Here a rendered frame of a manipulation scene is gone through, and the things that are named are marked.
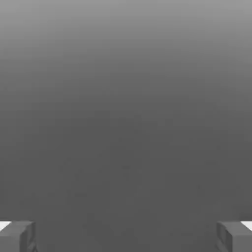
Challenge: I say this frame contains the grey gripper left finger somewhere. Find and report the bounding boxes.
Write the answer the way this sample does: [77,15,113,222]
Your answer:
[0,220,38,252]

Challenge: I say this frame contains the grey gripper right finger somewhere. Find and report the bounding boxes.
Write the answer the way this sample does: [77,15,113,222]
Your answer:
[215,220,252,252]

